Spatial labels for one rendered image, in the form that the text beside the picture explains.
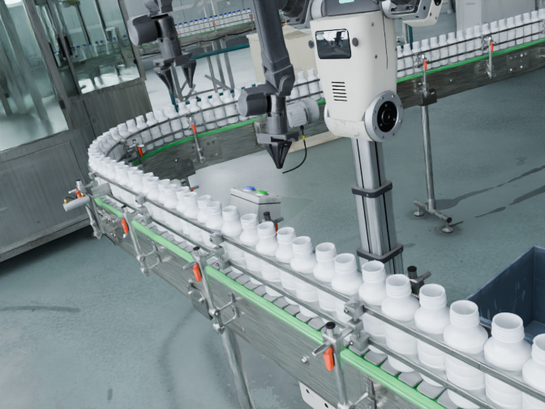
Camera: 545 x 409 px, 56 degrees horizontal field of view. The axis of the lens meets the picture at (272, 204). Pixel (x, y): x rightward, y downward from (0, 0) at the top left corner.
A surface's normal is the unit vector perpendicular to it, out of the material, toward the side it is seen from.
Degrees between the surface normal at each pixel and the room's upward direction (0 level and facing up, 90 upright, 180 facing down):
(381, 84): 101
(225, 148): 90
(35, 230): 90
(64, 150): 90
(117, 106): 90
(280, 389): 0
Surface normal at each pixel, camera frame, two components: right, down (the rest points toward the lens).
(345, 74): -0.78, 0.38
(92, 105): 0.60, 0.21
